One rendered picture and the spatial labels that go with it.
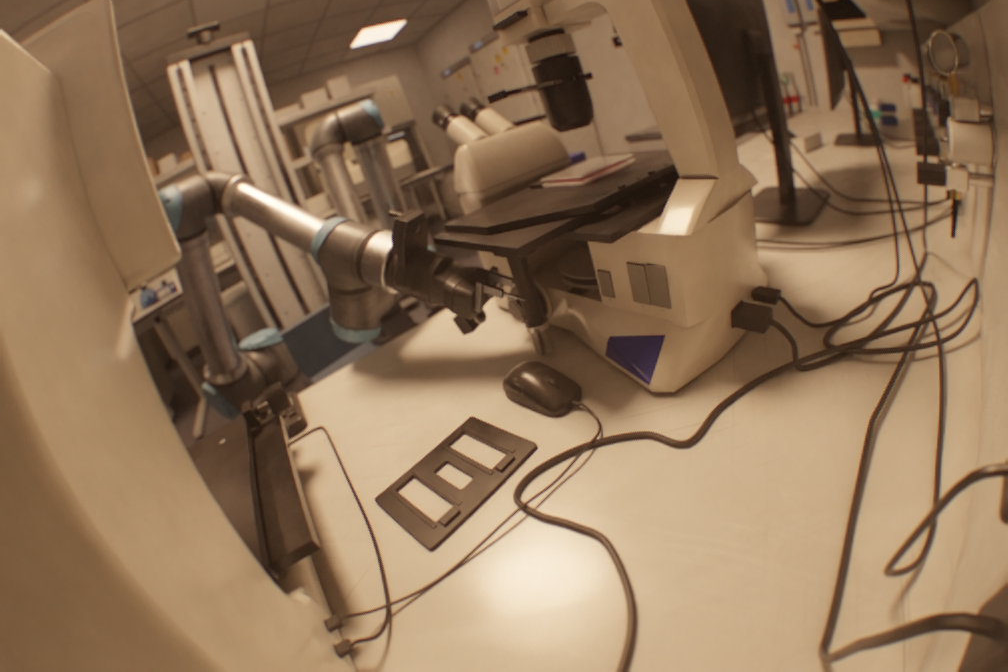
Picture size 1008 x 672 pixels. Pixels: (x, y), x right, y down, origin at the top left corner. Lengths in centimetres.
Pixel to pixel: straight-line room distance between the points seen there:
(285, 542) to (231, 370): 96
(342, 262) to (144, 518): 51
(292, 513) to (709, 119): 55
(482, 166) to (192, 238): 73
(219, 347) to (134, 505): 104
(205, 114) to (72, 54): 128
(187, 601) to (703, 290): 48
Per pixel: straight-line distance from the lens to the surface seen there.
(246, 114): 170
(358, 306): 71
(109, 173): 39
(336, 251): 66
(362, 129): 140
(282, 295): 165
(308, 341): 161
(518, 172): 68
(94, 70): 43
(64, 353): 25
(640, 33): 46
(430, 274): 57
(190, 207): 107
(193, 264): 112
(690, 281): 44
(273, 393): 56
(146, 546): 23
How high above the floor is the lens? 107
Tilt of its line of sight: 22 degrees down
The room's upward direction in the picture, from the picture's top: 19 degrees counter-clockwise
